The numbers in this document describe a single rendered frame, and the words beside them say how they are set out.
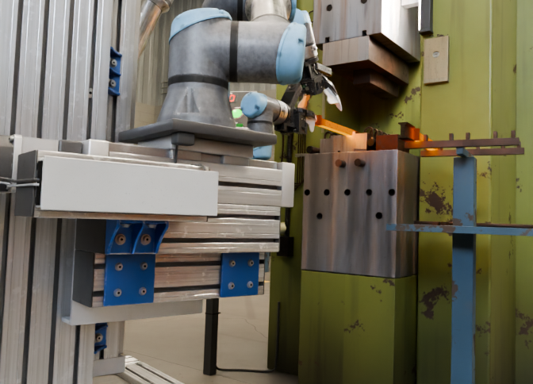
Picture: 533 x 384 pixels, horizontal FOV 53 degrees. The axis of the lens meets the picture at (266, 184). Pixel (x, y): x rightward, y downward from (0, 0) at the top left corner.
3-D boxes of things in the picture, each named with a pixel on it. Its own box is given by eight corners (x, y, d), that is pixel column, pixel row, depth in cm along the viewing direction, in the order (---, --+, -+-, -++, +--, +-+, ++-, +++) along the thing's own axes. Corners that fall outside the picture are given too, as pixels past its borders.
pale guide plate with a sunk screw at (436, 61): (447, 80, 197) (448, 35, 198) (423, 83, 202) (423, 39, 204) (449, 82, 199) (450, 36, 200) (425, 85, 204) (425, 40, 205)
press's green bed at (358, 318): (393, 418, 182) (395, 278, 185) (297, 394, 204) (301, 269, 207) (443, 381, 227) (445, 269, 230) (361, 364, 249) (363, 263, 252)
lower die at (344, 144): (366, 153, 201) (366, 130, 201) (320, 155, 212) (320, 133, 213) (407, 164, 235) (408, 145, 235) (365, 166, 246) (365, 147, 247)
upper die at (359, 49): (368, 59, 203) (369, 35, 204) (322, 67, 215) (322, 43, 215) (408, 84, 237) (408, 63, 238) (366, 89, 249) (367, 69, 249)
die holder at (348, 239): (395, 278, 185) (397, 149, 187) (301, 269, 207) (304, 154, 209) (445, 269, 230) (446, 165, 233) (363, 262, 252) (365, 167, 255)
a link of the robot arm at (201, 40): (171, 88, 110) (174, 24, 111) (237, 91, 111) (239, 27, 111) (162, 72, 98) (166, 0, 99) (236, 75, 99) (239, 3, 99)
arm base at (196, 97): (181, 123, 93) (183, 67, 94) (143, 132, 105) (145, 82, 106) (251, 133, 102) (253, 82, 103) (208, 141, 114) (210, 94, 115)
